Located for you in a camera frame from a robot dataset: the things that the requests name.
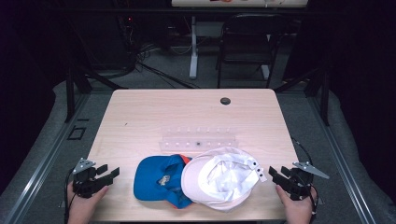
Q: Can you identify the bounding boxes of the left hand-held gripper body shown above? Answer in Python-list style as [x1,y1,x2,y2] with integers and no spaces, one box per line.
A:
[72,157,108,200]

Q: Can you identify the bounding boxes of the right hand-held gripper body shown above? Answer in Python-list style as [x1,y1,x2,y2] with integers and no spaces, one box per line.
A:
[281,161,331,202]

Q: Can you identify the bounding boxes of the blue and orange cap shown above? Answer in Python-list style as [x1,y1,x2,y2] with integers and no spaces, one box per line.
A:
[133,153,196,210]

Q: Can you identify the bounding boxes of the white cap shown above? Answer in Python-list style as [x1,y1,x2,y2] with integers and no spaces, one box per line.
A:
[180,146,268,214]

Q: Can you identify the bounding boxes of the clear acrylic peg rack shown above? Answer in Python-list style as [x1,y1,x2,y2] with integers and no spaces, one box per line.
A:
[159,125,239,154]

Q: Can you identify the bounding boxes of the person's left hand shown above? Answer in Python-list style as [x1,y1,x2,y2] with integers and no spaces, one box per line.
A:
[66,181,110,224]

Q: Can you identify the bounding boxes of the person's right hand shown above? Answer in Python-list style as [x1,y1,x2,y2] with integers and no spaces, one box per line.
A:
[275,184,318,224]

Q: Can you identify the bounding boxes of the black folding chair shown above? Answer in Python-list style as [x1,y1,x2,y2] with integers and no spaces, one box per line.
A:
[216,12,290,90]

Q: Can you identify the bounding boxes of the white desk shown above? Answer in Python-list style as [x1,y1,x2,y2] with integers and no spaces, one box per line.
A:
[171,0,309,80]

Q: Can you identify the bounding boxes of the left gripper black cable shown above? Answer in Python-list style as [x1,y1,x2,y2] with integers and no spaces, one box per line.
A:
[63,169,78,224]

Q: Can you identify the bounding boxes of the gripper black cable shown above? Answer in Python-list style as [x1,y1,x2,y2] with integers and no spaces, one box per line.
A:
[290,136,319,220]
[63,169,78,224]

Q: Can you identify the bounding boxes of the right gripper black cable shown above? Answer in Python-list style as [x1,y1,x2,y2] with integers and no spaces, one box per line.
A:
[290,136,319,220]

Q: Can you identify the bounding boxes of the black floor cable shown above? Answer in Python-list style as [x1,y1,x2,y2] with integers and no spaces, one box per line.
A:
[134,59,201,91]

